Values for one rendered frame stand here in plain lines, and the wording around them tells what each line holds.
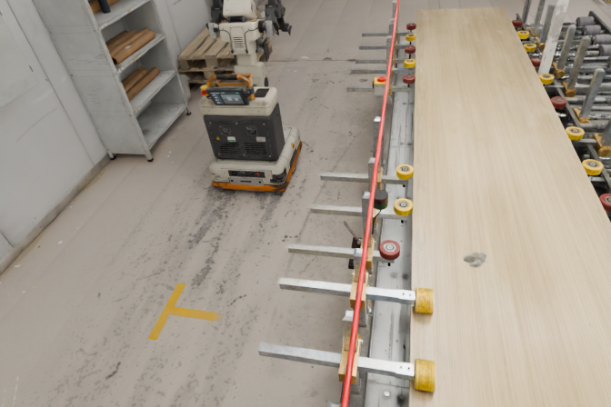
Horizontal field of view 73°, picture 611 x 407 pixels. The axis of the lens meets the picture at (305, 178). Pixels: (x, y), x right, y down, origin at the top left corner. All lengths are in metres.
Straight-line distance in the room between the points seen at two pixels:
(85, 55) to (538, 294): 3.46
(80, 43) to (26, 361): 2.28
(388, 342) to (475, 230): 0.56
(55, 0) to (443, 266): 3.24
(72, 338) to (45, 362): 0.17
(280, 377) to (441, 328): 1.16
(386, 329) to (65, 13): 3.15
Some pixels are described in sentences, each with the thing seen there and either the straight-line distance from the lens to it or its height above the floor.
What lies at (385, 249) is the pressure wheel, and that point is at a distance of 1.64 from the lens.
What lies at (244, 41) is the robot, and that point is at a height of 1.12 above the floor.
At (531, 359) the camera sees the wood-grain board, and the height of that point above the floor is 0.90.
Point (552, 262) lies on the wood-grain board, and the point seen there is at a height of 0.90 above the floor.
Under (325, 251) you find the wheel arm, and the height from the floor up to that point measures 0.86.
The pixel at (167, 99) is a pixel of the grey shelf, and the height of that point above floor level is 0.18.
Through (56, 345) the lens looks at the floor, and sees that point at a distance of 3.02.
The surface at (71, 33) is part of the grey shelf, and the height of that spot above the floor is 1.23.
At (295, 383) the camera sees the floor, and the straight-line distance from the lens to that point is 2.37.
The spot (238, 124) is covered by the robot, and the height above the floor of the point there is 0.63.
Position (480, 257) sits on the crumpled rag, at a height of 0.92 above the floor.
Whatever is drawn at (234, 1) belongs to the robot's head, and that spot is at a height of 1.36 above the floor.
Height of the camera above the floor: 2.14
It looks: 38 degrees down
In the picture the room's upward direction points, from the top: 7 degrees counter-clockwise
